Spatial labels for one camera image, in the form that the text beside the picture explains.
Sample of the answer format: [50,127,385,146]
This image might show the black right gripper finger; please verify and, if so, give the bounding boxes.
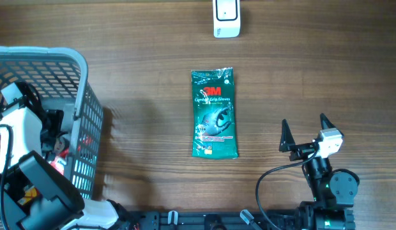
[320,113,335,130]
[279,119,296,152]

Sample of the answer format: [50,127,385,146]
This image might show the red white small box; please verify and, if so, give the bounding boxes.
[50,156,66,175]

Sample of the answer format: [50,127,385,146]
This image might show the green 3M gloves packet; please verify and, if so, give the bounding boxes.
[191,67,239,159]

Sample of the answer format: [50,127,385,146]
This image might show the red stick sachet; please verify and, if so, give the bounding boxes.
[54,135,93,158]

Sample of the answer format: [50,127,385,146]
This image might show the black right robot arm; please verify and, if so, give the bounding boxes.
[279,114,360,229]

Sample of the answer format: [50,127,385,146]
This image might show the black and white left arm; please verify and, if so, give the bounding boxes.
[0,82,138,229]

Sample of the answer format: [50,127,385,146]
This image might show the white barcode scanner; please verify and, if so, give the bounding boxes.
[212,0,241,38]

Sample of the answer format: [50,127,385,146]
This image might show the grey plastic mesh basket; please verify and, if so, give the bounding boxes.
[0,46,103,200]

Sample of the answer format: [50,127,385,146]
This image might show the black camera cable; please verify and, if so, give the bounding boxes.
[255,143,320,230]

